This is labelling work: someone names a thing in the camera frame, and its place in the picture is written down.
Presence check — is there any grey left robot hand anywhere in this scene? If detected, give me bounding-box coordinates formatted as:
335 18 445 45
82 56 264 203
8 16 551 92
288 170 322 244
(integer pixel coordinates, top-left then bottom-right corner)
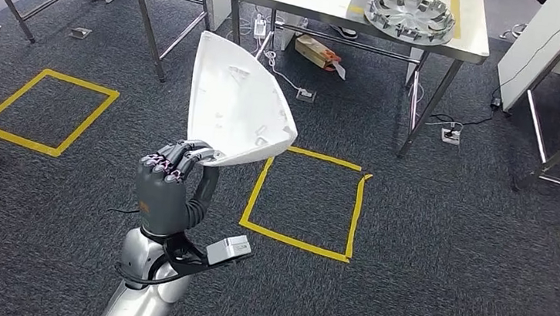
130 135 224 244

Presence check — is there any white plastic shell part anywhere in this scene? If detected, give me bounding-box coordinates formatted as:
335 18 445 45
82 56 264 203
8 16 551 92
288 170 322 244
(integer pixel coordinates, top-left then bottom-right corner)
183 29 309 175

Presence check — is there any yellow floor tape square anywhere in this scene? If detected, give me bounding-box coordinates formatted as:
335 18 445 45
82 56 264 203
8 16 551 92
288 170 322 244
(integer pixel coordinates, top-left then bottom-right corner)
235 142 376 267
0 64 123 164

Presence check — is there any white power strip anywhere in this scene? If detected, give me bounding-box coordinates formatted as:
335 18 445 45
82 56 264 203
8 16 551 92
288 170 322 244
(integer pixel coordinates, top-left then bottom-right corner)
252 14 270 41

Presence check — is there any brown cardboard box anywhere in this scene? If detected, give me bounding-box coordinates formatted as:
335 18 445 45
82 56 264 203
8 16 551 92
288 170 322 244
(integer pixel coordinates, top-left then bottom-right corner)
292 33 345 73

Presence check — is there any white paper tag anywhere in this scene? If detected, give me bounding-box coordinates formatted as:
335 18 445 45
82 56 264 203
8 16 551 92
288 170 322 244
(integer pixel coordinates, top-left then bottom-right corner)
328 59 349 82

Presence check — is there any grey shoe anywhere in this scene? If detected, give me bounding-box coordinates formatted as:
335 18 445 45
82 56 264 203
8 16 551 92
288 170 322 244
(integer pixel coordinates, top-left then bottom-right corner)
328 23 360 41

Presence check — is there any white floor socket with plugs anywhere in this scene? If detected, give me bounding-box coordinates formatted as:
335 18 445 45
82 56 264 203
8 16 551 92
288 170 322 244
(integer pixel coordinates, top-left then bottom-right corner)
440 126 463 146

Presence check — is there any silver plastic hubcap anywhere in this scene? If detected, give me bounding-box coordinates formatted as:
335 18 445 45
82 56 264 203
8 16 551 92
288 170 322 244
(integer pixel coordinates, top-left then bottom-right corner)
362 0 459 45

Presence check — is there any black round stool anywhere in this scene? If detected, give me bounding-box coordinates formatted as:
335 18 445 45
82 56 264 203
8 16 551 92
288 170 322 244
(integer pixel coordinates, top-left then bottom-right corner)
499 20 530 43

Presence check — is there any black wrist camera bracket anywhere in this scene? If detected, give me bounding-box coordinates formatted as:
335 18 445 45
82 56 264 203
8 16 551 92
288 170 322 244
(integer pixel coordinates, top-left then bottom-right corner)
160 231 256 283

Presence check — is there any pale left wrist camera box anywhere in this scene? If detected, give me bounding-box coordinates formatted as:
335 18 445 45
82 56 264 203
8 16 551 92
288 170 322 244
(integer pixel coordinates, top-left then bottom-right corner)
204 232 255 271

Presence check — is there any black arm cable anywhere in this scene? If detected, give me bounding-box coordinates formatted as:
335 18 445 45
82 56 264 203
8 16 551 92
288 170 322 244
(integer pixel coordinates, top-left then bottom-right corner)
101 206 199 291

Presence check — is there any white power cable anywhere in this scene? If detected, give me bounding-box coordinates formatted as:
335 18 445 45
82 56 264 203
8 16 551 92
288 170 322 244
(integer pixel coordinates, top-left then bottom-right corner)
223 3 315 95

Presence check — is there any thin black adapter cable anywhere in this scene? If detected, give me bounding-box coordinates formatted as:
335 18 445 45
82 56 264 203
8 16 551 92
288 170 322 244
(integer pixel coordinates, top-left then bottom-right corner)
494 0 560 105

